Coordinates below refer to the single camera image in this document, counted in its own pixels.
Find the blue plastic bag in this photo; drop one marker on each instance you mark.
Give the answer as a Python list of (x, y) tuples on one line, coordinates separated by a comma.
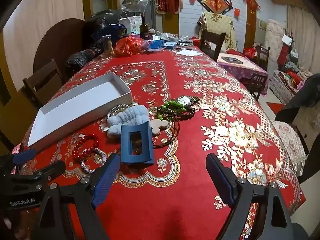
[(116, 30)]

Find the large black plastic bag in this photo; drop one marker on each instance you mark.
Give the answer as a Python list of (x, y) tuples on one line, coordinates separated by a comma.
[(100, 20)]

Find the round wooden tabletop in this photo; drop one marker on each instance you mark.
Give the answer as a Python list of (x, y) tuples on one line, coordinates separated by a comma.
[(57, 45)]

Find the red floral tablecloth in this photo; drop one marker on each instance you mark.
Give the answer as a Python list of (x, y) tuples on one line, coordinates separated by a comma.
[(195, 135)]

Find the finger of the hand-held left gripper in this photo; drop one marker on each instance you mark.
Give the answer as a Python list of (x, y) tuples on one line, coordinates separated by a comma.
[(25, 156), (45, 170)]

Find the beige floral cloth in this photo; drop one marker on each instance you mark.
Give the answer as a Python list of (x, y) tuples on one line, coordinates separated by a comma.
[(217, 21)]

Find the red knot door decoration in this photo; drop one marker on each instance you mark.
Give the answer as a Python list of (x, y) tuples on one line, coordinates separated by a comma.
[(252, 3)]

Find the white paper gift bag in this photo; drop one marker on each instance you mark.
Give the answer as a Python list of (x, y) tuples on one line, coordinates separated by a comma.
[(130, 22)]

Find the small table purple cloth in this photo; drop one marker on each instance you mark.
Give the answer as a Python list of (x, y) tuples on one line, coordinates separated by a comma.
[(240, 67)]

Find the blue tissue box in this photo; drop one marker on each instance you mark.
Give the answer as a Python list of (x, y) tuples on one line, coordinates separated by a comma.
[(156, 44)]

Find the small black plastic bag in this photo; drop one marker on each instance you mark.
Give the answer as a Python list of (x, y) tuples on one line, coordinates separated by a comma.
[(80, 58)]

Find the white cardboard box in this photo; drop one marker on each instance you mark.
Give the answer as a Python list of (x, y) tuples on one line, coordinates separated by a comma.
[(75, 105)]

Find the light blue fluffy scrunchie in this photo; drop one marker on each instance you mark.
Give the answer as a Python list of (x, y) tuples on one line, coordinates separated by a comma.
[(130, 116)]

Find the metal basin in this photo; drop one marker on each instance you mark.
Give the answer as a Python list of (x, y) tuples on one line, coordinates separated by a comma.
[(136, 1)]

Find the diamond framed wall picture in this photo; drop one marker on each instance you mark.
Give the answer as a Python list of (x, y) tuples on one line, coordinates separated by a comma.
[(215, 3)]

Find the dark wooden chair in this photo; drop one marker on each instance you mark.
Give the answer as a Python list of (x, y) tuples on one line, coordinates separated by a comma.
[(212, 42)]

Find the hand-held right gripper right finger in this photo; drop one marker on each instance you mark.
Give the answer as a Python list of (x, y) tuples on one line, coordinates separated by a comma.
[(220, 177)]

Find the grey refrigerator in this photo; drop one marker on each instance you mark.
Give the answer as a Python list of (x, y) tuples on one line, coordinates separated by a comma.
[(155, 15)]

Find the red plastic bag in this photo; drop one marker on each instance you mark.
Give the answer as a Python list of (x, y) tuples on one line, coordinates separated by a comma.
[(127, 46)]

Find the glass jar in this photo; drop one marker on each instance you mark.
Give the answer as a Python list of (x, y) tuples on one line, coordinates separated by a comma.
[(108, 45)]

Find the brown wooden chair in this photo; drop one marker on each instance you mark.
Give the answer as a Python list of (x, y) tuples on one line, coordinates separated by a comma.
[(47, 72)]

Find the white paper sheet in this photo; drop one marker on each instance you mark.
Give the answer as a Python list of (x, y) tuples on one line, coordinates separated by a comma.
[(188, 52)]

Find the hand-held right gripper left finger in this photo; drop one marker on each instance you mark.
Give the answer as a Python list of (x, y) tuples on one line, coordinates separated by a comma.
[(105, 177)]

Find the blue hair claw clip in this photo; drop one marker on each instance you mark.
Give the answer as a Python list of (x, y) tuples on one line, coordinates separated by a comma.
[(125, 142)]

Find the metal wristwatch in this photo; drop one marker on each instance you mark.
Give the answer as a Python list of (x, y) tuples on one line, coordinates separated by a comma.
[(185, 100)]

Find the dark wine bottle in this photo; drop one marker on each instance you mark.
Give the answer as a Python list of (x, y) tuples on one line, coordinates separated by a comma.
[(144, 28)]

